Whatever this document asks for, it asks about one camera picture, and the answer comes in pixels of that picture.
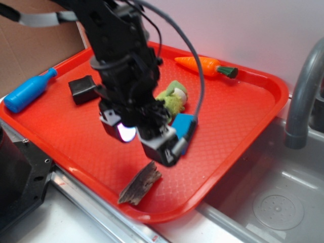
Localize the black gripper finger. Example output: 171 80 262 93
99 101 136 142
138 126 188 167

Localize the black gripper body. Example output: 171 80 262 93
95 54 170 138

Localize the weathered wood chip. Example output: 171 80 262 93
117 161 162 206

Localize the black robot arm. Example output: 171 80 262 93
1 1 182 167

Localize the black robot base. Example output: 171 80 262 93
1 128 53 234

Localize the blue rectangular block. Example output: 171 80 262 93
172 113 198 155

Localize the dark brown cube block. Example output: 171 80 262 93
68 75 99 105

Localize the red plastic tray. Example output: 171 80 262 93
1 49 289 224

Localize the green plush toy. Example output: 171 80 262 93
155 80 188 122

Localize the orange toy carrot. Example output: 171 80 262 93
175 57 238 79

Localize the blue toy bottle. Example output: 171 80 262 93
4 68 57 113

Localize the brown cardboard panel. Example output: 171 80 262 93
0 15 88 99

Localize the grey toy sink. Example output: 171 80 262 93
153 108 323 242

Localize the grey faucet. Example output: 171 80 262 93
284 38 323 149

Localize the thin black cable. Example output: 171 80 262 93
121 0 163 58

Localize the grey cable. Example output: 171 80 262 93
138 0 206 119

